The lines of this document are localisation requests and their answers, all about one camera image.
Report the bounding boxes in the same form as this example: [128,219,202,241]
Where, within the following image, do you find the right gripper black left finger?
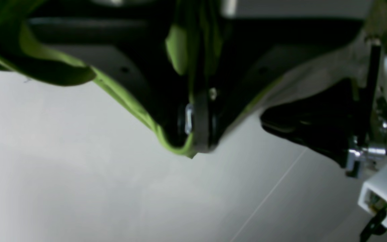
[27,0,188,147]

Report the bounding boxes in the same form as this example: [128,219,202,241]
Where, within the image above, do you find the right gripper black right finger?
[193,0,365,153]

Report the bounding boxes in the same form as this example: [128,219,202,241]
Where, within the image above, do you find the green T-shirt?
[0,0,223,157]

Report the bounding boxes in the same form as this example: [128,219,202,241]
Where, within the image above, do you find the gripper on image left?
[260,79,379,178]

